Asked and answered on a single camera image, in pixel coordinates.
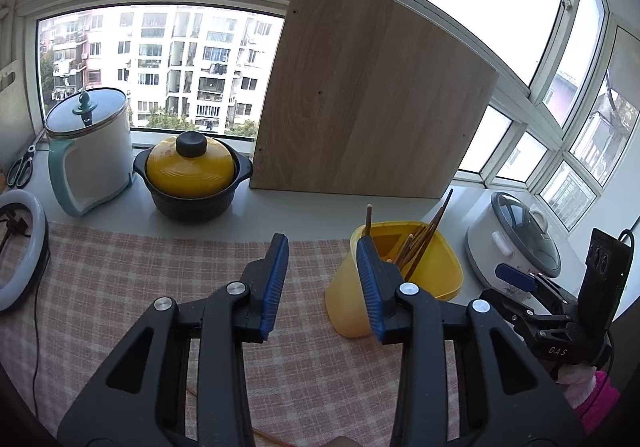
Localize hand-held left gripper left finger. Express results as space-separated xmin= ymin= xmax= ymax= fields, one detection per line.
xmin=56 ymin=233 xmax=290 ymax=447

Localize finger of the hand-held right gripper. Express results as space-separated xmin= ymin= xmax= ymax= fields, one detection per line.
xmin=494 ymin=263 xmax=579 ymax=314
xmin=478 ymin=289 xmax=552 ymax=336

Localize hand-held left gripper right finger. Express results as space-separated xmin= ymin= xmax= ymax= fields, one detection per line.
xmin=355 ymin=235 xmax=586 ymax=447

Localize yellow plastic utensil container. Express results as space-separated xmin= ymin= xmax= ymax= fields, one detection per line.
xmin=325 ymin=221 xmax=464 ymax=339

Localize person's right forearm pink sleeve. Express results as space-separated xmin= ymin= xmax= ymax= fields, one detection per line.
xmin=574 ymin=371 xmax=622 ymax=436

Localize person's right hand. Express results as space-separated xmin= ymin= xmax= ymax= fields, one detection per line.
xmin=556 ymin=364 xmax=597 ymax=411

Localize white rice cooker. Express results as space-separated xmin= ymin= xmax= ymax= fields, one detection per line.
xmin=465 ymin=190 xmax=564 ymax=294

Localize black cooking pot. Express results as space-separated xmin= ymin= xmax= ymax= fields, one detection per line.
xmin=132 ymin=149 xmax=254 ymax=223

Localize yellow pot lid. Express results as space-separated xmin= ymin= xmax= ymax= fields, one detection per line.
xmin=145 ymin=130 xmax=237 ymax=200

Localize pink checked cloth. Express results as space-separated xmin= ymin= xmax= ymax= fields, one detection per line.
xmin=0 ymin=222 xmax=463 ymax=447

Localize wooden board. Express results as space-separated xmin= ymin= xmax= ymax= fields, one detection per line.
xmin=248 ymin=0 xmax=500 ymax=200

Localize white teal electric kettle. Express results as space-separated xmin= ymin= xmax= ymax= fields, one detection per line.
xmin=44 ymin=87 xmax=135 ymax=219

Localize black scissors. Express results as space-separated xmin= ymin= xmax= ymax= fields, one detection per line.
xmin=6 ymin=144 xmax=39 ymax=190

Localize white ring light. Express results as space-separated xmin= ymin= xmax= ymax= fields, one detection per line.
xmin=0 ymin=190 xmax=50 ymax=313

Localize thin black cable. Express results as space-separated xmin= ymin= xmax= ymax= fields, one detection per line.
xmin=29 ymin=272 xmax=51 ymax=430

